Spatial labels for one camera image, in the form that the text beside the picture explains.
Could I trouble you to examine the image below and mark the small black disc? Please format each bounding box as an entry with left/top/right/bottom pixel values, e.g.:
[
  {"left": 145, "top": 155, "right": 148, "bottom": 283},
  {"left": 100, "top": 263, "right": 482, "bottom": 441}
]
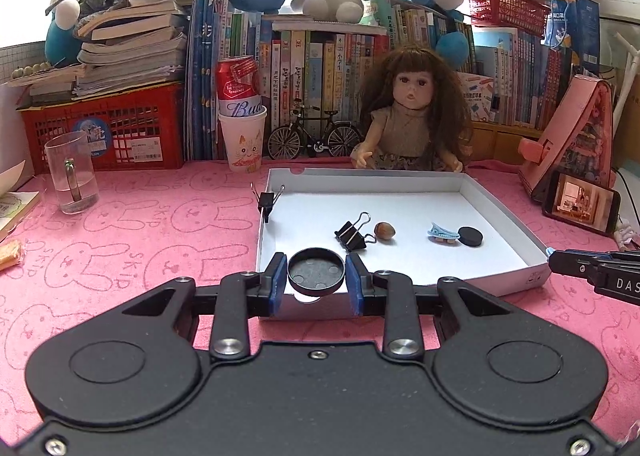
[{"left": 458, "top": 226, "right": 485, "bottom": 248}]

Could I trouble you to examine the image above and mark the large black binder clip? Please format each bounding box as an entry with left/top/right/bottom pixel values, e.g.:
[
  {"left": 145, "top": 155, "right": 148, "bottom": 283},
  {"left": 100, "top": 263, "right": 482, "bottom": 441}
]
[{"left": 334, "top": 211, "right": 378, "bottom": 253}]

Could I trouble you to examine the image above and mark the stack of lying books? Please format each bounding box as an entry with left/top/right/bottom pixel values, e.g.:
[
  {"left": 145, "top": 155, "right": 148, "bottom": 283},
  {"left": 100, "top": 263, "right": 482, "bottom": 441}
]
[{"left": 5, "top": 0, "right": 231, "bottom": 102}]

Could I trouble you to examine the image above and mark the miniature black bicycle model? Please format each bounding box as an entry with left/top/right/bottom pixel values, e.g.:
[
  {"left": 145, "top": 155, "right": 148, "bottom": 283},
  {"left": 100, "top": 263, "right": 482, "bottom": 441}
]
[{"left": 267, "top": 106, "right": 363, "bottom": 161}]

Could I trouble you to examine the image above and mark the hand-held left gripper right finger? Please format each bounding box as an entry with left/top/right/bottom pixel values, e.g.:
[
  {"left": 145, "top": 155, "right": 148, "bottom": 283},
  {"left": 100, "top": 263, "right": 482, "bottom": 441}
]
[{"left": 346, "top": 253, "right": 516, "bottom": 361}]

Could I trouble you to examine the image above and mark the red beer can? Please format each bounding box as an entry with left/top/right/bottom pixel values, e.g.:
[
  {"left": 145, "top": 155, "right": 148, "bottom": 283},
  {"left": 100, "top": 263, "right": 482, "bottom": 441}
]
[{"left": 215, "top": 55, "right": 263, "bottom": 118}]

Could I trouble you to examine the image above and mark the long light blue hair clip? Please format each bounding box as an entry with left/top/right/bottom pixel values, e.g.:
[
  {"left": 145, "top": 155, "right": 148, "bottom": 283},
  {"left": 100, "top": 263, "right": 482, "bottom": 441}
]
[{"left": 426, "top": 222, "right": 461, "bottom": 244}]

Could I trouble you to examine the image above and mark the row of upright books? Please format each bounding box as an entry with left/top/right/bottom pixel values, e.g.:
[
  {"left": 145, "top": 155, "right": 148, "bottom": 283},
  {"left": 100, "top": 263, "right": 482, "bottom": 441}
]
[{"left": 185, "top": 0, "right": 616, "bottom": 162}]

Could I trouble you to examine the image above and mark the white cat-print paper cup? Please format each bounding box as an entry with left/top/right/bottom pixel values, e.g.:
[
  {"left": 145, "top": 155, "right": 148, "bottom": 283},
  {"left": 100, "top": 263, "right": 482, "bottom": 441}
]
[{"left": 218, "top": 105, "right": 268, "bottom": 173}]

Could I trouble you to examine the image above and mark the white colourful-print stationery box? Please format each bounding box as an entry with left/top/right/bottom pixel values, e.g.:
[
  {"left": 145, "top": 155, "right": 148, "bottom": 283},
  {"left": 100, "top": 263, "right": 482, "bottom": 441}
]
[{"left": 457, "top": 71, "right": 496, "bottom": 124}]

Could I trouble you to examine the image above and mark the white cable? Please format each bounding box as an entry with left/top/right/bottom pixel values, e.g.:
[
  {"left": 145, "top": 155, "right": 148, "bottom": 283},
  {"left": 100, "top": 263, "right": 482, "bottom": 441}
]
[{"left": 612, "top": 216, "right": 640, "bottom": 249}]

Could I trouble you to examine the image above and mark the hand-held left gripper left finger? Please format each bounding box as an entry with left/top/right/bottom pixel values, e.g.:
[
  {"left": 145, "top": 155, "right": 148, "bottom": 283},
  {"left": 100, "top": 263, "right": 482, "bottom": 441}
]
[{"left": 122, "top": 253, "right": 288, "bottom": 362}]

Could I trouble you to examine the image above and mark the small black binder clip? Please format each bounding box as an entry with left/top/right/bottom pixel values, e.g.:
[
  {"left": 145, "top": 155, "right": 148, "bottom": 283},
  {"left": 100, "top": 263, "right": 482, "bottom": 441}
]
[{"left": 250, "top": 182, "right": 287, "bottom": 224}]

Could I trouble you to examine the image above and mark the pink bunny-print mat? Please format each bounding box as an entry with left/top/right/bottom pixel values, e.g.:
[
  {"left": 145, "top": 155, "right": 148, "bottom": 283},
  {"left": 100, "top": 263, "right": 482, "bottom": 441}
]
[{"left": 0, "top": 158, "right": 640, "bottom": 437}]

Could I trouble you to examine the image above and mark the white cardboard box tray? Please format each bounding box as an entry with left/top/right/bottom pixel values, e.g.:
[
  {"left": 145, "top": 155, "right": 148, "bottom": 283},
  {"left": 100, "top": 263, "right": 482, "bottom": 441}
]
[{"left": 254, "top": 167, "right": 553, "bottom": 322}]

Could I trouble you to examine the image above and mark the green cover booklet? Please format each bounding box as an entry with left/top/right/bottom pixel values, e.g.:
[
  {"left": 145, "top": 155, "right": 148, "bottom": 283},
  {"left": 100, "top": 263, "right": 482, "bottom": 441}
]
[{"left": 0, "top": 190, "right": 42, "bottom": 243}]

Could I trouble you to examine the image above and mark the pink toy house model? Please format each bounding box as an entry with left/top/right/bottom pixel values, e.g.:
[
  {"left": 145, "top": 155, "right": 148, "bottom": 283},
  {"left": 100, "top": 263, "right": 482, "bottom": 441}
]
[{"left": 517, "top": 75, "right": 618, "bottom": 204}]

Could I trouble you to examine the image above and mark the black round lid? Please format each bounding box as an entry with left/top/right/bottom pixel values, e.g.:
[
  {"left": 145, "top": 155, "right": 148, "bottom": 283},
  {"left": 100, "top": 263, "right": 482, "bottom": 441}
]
[{"left": 286, "top": 247, "right": 347, "bottom": 297}]

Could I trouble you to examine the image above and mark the small red plastic basket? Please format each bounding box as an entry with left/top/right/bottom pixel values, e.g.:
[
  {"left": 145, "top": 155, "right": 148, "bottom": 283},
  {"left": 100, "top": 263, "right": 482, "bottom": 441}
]
[{"left": 465, "top": 0, "right": 551, "bottom": 39}]

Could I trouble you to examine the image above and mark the cream paper sheet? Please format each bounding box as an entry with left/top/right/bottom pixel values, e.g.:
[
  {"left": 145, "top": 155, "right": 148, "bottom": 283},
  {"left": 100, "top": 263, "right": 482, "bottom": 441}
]
[{"left": 0, "top": 160, "right": 27, "bottom": 198}]

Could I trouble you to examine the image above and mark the blue printed carton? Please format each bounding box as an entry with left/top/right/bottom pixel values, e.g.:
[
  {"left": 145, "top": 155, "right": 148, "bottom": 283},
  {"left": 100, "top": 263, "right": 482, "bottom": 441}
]
[{"left": 544, "top": 0, "right": 603, "bottom": 77}]

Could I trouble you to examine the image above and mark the black smartphone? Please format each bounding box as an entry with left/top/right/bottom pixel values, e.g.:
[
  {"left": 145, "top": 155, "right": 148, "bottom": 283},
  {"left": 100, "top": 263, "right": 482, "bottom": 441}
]
[{"left": 541, "top": 171, "right": 622, "bottom": 237}]

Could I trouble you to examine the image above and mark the yellow wrapped snack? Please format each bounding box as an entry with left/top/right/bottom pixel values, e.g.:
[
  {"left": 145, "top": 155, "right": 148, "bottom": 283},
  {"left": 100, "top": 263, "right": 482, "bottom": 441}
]
[{"left": 0, "top": 241, "right": 25, "bottom": 272}]

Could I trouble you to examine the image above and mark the large red plastic basket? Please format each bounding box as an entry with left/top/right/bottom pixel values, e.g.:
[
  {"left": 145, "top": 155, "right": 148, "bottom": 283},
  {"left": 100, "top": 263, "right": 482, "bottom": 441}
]
[{"left": 17, "top": 81, "right": 187, "bottom": 172}]

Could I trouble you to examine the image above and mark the clear glass mug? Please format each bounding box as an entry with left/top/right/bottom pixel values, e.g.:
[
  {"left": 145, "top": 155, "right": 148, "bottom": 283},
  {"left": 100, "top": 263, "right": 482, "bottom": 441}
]
[{"left": 44, "top": 131, "right": 101, "bottom": 214}]

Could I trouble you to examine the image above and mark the blue and white plush toy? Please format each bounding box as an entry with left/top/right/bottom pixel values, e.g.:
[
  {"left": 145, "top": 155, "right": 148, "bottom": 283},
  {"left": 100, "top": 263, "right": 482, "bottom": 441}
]
[{"left": 44, "top": 0, "right": 83, "bottom": 66}]

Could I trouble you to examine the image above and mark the wooden drawer unit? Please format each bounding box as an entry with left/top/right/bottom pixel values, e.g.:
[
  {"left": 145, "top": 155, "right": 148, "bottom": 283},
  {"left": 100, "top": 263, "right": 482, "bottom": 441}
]
[{"left": 470, "top": 121, "right": 546, "bottom": 167}]

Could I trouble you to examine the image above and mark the brown-haired doll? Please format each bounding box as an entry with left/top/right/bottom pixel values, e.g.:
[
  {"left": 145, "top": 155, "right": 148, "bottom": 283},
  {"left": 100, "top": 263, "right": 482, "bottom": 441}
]
[{"left": 350, "top": 47, "right": 475, "bottom": 174}]

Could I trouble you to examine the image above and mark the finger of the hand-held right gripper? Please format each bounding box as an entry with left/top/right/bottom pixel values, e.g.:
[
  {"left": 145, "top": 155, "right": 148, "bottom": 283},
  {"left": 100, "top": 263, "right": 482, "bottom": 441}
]
[
  {"left": 546, "top": 247, "right": 640, "bottom": 264},
  {"left": 548, "top": 252, "right": 608, "bottom": 283}
]

